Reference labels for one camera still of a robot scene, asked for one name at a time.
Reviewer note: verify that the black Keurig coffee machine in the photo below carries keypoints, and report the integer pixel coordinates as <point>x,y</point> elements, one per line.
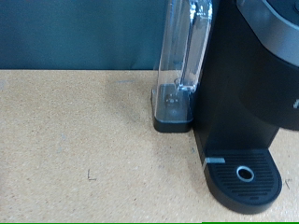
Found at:
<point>236,93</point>

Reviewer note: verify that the clear water reservoir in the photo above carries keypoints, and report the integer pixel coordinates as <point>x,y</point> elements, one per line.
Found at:
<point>176,62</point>

